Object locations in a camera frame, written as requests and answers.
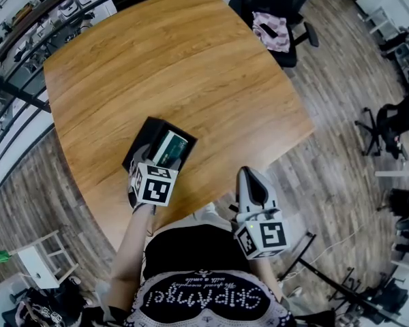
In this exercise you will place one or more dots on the person's left forearm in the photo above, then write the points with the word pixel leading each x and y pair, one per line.
pixel 131 250

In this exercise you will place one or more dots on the green and white box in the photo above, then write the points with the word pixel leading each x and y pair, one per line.
pixel 170 146

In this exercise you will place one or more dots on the white side table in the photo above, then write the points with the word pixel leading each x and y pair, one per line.
pixel 378 17

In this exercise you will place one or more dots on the black skirt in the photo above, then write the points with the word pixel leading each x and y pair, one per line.
pixel 194 247

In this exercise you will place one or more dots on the black metal stand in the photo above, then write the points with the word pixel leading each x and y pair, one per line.
pixel 327 278

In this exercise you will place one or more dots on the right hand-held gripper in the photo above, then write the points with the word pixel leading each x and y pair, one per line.
pixel 272 236

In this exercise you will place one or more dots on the wooden table with white legs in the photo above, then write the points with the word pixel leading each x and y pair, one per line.
pixel 163 53

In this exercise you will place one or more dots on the person's right forearm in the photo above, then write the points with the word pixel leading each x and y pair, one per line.
pixel 266 278

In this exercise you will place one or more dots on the black phone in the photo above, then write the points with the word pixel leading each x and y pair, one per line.
pixel 269 31

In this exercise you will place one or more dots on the black metal railing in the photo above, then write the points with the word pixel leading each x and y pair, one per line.
pixel 17 94

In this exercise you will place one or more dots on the pink checked cloth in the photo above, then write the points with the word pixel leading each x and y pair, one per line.
pixel 281 43

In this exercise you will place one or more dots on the white stool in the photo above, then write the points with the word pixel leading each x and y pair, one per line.
pixel 37 267

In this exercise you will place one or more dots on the beige trousers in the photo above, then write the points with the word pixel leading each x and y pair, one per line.
pixel 204 216

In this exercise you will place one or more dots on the black wearable device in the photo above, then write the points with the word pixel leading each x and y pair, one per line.
pixel 234 213

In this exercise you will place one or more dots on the black white patterned shirt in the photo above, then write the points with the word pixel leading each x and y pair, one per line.
pixel 204 305

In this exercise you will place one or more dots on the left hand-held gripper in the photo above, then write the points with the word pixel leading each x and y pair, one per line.
pixel 155 191

